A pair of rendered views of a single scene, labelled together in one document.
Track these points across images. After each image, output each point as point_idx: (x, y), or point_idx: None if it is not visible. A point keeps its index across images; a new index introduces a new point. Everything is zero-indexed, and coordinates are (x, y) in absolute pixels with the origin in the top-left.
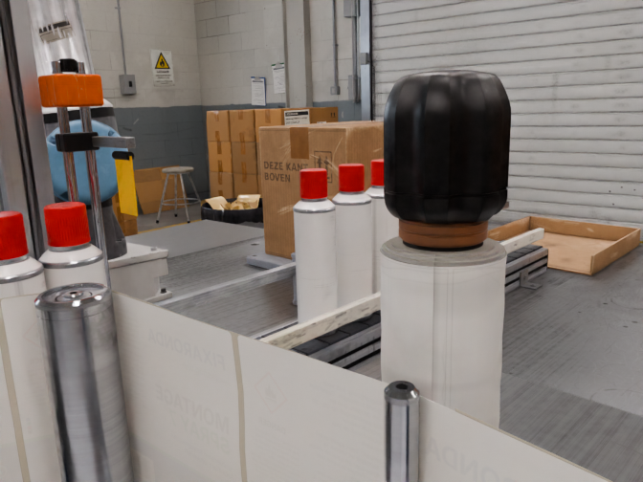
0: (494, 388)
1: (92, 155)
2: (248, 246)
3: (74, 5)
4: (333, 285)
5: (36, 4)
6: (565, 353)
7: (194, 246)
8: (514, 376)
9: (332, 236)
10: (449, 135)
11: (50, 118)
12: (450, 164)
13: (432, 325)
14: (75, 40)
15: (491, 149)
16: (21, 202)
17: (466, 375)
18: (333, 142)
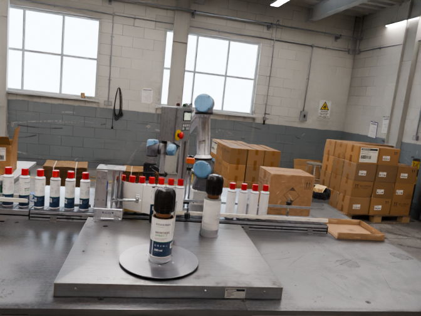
0: (212, 219)
1: (191, 171)
2: None
3: (207, 136)
4: (231, 208)
5: (200, 136)
6: (280, 242)
7: None
8: (260, 240)
9: (233, 197)
10: (208, 183)
11: (197, 158)
12: (208, 187)
13: (205, 207)
14: (205, 143)
15: (213, 186)
16: (180, 176)
17: (207, 215)
18: (269, 176)
